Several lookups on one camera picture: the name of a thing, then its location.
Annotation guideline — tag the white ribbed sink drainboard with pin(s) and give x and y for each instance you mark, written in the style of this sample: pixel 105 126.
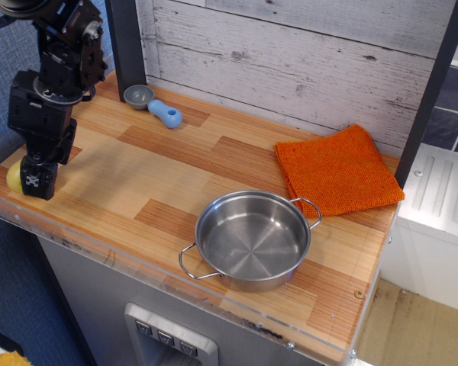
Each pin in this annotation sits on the white ribbed sink drainboard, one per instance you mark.
pixel 431 190

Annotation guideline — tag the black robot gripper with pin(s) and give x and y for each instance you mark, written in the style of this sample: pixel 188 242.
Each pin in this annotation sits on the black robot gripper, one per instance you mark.
pixel 49 133

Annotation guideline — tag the grey dispenser panel with buttons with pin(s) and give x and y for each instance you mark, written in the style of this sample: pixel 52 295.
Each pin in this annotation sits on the grey dispenser panel with buttons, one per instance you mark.
pixel 161 341

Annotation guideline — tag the yellow object at bottom left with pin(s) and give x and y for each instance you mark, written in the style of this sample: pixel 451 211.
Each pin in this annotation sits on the yellow object at bottom left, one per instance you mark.
pixel 13 359

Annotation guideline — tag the stainless steel pot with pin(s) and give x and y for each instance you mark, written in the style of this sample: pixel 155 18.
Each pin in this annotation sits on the stainless steel pot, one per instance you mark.
pixel 252 240

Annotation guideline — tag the orange knitted cloth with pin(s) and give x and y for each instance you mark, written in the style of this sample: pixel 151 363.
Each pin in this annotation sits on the orange knitted cloth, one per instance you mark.
pixel 341 174

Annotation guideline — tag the dark grey left post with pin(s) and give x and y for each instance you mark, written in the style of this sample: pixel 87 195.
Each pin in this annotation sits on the dark grey left post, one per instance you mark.
pixel 126 43

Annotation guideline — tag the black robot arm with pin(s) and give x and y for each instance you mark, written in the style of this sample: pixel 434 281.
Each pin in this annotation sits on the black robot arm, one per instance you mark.
pixel 69 36

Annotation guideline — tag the clear acrylic table edge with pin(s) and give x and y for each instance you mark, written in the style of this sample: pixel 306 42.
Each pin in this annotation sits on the clear acrylic table edge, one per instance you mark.
pixel 98 281

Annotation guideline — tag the grey and blue toy scoop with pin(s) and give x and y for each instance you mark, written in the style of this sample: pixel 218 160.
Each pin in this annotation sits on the grey and blue toy scoop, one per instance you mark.
pixel 142 97

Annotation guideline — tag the dark grey post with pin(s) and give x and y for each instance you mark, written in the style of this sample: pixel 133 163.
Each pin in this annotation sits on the dark grey post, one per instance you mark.
pixel 438 74
pixel 126 43

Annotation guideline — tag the dark grey right post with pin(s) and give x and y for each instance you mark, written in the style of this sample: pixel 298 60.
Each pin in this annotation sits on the dark grey right post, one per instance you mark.
pixel 438 74

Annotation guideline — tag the yellow toy potato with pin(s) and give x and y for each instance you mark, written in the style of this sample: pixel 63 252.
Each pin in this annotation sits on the yellow toy potato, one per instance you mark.
pixel 13 178

